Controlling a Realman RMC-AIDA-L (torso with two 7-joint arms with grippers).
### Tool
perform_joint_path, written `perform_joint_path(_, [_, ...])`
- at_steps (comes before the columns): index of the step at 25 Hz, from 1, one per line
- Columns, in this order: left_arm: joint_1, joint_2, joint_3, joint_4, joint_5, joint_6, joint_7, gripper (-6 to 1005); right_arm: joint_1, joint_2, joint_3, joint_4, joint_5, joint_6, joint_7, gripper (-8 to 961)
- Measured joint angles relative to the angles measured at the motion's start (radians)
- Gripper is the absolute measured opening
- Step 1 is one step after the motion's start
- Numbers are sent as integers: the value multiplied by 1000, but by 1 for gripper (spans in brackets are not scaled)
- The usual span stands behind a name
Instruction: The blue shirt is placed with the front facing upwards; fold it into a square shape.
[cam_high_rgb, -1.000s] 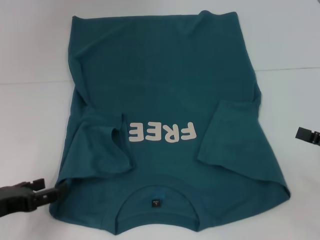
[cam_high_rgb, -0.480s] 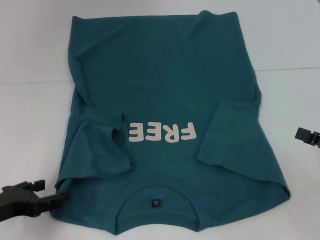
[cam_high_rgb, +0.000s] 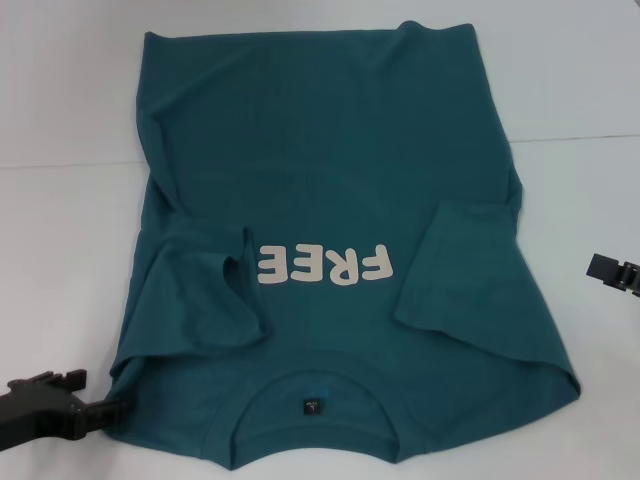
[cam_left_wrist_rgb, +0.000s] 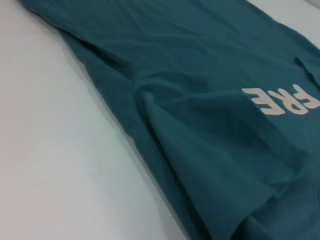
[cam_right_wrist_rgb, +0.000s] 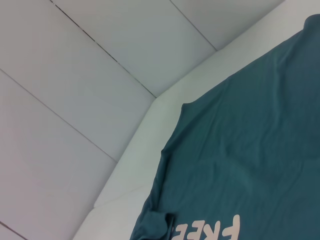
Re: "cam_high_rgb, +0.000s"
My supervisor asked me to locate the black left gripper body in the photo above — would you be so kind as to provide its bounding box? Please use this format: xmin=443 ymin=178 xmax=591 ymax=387
xmin=0 ymin=382 xmax=84 ymax=444

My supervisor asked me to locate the teal t-shirt with FREE print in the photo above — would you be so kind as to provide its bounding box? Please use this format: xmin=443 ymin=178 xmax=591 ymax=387
xmin=102 ymin=19 xmax=584 ymax=455

